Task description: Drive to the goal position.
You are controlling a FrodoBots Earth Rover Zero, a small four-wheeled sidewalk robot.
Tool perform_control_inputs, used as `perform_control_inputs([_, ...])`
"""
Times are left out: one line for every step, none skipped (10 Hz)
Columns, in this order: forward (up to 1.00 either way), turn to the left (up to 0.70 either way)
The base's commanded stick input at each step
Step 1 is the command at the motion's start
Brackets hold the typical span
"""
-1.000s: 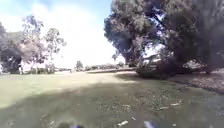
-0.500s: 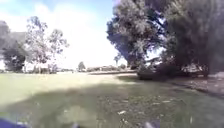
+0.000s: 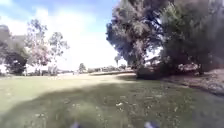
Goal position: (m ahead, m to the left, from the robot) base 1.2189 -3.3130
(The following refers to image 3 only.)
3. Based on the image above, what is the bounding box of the small distant tree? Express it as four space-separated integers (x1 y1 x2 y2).
78 62 87 74

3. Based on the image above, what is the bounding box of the green grass field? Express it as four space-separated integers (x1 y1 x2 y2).
0 71 224 128

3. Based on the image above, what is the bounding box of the group of large dark trees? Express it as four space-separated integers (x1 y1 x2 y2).
105 0 224 80

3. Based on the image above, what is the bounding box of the robot's own part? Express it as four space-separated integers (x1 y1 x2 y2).
143 121 160 128
69 121 82 128

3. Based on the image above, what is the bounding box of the group of pale-leaved trees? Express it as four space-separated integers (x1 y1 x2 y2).
0 18 70 77

